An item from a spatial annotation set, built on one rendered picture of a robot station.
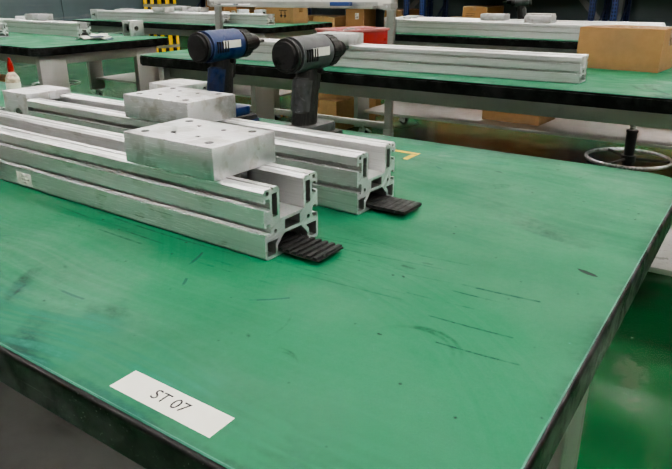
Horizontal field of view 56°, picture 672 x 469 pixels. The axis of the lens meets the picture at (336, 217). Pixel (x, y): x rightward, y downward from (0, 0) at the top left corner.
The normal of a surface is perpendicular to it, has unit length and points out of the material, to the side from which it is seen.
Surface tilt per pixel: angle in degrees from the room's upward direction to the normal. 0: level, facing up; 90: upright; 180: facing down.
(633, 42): 87
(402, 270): 0
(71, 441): 0
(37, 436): 0
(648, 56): 90
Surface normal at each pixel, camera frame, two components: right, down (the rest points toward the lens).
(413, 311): 0.00, -0.94
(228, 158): 0.82, 0.19
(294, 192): -0.58, 0.28
